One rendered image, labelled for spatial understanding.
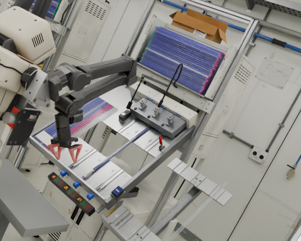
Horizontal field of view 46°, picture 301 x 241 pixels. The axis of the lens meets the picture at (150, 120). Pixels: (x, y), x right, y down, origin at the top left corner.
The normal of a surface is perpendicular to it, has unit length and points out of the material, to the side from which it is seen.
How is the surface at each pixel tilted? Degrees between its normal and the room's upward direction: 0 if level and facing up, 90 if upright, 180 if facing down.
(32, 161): 90
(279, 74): 90
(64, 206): 90
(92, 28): 90
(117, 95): 43
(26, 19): 48
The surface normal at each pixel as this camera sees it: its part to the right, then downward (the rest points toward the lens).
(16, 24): -0.02, -0.65
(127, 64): 0.67, 0.50
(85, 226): -0.51, -0.12
